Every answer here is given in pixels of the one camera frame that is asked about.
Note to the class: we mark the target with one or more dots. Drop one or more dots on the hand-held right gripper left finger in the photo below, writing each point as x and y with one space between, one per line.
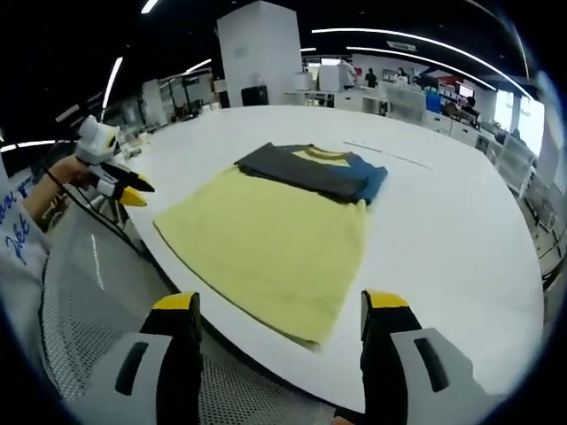
177 354

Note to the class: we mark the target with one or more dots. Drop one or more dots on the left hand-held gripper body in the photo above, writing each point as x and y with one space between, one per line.
95 141

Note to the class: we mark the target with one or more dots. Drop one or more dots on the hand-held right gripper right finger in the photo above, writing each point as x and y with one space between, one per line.
385 354

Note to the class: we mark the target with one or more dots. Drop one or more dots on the yellow blue black garment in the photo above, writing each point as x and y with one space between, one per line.
266 248

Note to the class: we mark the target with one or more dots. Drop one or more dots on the person's left hand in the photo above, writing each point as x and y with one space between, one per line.
71 172

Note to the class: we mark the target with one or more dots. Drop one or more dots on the small black object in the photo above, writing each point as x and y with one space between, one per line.
187 116

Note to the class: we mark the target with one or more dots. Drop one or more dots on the grey mesh office chair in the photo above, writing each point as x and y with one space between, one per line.
71 310

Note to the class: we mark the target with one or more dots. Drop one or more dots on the black cabinet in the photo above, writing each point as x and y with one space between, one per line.
254 96

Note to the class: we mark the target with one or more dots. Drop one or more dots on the white square pillar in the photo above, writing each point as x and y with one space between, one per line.
259 53

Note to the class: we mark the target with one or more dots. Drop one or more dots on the white box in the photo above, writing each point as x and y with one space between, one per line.
328 79

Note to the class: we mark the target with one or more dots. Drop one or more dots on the white office chair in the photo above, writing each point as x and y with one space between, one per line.
514 159
404 102

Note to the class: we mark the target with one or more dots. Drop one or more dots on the row of white desks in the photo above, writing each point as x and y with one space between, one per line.
354 104

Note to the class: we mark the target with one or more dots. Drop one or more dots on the lit monitor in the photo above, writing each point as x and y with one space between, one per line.
465 89

